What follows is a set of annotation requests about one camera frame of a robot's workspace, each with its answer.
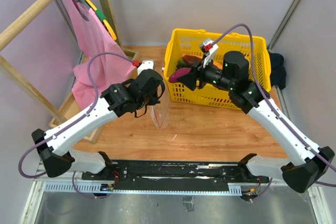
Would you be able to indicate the aluminium frame post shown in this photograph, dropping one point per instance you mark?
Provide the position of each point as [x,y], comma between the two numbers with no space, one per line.
[62,9]
[284,23]

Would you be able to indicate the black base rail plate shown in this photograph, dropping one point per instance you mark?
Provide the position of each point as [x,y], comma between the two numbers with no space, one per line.
[175,177]

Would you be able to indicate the aluminium frame post left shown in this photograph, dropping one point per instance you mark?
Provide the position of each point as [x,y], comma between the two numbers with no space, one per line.
[62,9]

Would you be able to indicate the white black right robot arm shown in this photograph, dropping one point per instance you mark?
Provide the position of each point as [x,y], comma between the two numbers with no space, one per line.
[306,161]

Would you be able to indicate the wooden clothes rack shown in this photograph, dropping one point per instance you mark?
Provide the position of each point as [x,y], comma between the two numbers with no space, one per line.
[45,53]

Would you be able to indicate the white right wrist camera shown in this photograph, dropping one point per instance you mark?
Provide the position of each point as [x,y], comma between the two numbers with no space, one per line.
[209,49]

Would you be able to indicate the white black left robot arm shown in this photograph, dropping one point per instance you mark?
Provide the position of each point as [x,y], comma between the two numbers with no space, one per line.
[55,145]

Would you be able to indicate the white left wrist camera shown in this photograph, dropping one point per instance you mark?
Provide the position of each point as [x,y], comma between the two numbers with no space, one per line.
[144,65]

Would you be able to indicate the pink shirt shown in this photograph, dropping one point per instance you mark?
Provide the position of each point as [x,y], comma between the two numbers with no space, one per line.
[93,38]

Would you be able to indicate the brown glazed hot dog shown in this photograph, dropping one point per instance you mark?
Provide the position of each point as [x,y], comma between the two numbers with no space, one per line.
[191,59]

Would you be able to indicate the aluminium frame post right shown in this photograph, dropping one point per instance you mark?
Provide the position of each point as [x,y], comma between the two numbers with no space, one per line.
[284,23]

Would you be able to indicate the clear zip bag orange zipper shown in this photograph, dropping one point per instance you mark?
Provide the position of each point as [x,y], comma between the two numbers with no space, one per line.
[160,112]

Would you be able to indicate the green lime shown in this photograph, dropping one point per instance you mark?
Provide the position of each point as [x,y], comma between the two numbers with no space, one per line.
[182,64]

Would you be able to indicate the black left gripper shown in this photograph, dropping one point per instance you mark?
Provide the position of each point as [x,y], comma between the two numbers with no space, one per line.
[155,99]

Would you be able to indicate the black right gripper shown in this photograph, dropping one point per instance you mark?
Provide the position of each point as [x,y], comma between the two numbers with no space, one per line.
[190,79]

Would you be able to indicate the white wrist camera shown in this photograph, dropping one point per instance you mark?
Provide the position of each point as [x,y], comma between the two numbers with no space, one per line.
[144,65]
[209,49]

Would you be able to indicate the purple sweet potato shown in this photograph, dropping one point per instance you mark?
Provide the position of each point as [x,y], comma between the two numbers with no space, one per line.
[178,73]

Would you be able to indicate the yellow green clothes hanger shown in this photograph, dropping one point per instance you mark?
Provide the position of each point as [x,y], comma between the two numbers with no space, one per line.
[99,13]

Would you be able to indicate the black cloth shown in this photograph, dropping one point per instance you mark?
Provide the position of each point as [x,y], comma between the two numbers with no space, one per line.
[278,71]

